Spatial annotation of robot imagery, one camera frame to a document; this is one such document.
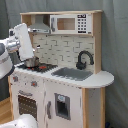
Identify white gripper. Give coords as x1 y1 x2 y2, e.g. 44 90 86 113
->
14 23 34 61

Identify small metal pot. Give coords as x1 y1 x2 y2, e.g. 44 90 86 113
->
24 56 39 67

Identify white toy microwave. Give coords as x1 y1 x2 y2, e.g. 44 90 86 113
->
50 14 92 34

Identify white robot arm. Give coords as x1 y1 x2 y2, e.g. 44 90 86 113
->
0 23 38 128

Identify wooden toy kitchen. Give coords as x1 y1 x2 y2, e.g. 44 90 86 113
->
9 10 114 128

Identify black toy stovetop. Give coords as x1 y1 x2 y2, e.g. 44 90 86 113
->
19 63 56 73

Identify grey range hood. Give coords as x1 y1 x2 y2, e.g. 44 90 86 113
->
28 15 50 34

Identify left red stove knob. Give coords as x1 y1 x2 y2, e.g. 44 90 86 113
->
13 76 18 82

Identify red stove knob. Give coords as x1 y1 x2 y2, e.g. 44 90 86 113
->
13 76 18 82
31 81 37 87

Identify right red stove knob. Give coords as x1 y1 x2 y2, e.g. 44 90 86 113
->
31 81 37 87

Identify toy oven door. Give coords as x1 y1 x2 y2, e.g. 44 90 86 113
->
18 90 37 118

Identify grey toy sink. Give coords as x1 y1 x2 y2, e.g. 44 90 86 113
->
52 67 92 81

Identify black toy faucet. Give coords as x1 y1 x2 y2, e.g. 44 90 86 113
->
76 50 94 70

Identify grey ice dispenser panel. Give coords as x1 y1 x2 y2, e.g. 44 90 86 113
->
55 93 71 120

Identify grey fridge door handle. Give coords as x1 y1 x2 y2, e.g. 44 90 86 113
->
47 101 51 119

